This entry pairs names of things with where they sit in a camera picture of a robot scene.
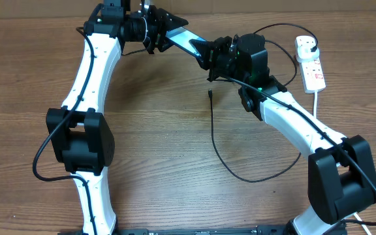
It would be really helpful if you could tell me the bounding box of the blue Galaxy smartphone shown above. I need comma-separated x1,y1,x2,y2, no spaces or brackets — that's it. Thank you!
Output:
166,27,206,58

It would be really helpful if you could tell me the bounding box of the black USB charging cable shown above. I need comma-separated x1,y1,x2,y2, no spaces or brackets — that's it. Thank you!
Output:
208,23,319,183

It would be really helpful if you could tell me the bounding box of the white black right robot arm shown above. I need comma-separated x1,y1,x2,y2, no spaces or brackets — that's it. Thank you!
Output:
189,33,376,234

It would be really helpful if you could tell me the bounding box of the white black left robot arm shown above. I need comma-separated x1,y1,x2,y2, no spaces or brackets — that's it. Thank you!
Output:
46,0,200,234

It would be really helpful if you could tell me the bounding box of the white charger plug adapter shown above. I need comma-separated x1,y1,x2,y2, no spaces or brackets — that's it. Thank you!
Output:
296,44,320,63

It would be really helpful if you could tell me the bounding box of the white power strip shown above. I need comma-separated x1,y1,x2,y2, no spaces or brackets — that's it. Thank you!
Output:
294,35,327,95

